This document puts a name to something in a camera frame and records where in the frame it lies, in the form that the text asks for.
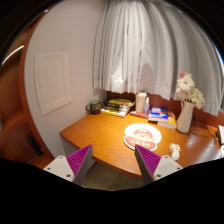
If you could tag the white pink cartoon mouse pad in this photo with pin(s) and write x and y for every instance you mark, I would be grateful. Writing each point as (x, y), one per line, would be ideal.
(142, 136)

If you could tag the cream travel cup with lid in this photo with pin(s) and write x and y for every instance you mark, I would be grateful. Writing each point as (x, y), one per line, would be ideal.
(140, 102)

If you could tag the reddish brown book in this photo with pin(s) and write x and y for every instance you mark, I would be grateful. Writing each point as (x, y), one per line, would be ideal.
(136, 114)

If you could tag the white curtain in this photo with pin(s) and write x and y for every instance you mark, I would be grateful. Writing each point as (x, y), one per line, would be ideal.
(143, 46)

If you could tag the white computer mouse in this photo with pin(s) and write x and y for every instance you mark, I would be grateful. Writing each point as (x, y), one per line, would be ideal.
(175, 151)

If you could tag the black-spined book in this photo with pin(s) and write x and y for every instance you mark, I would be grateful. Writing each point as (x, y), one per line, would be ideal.
(116, 106)
(115, 110)

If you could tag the blue cover book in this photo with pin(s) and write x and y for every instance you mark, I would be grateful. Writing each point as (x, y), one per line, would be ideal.
(158, 113)

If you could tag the white ceramic jug vase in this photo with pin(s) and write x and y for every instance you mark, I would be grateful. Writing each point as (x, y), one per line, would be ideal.
(185, 118)

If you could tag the yellow white book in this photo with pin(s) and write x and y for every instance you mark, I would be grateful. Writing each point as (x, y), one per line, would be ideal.
(113, 113)

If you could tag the white flat device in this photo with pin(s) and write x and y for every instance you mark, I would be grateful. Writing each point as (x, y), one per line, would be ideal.
(221, 135)

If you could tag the dark green mug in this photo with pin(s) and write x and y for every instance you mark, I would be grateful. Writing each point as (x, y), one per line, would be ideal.
(95, 107)

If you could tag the white flower bouquet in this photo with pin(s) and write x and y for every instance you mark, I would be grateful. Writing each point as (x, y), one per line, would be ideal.
(186, 85)

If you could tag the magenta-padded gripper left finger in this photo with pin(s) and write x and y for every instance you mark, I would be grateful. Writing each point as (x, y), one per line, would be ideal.
(60, 166)

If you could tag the brown wooden door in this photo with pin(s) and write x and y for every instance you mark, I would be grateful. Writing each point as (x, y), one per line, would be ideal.
(13, 110)

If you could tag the orange yellow book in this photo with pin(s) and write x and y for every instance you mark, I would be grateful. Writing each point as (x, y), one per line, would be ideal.
(171, 120)

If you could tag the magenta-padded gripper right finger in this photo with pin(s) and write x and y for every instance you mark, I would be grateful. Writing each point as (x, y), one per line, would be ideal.
(166, 165)

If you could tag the white wall panel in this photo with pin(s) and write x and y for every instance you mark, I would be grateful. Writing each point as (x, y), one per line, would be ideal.
(52, 83)

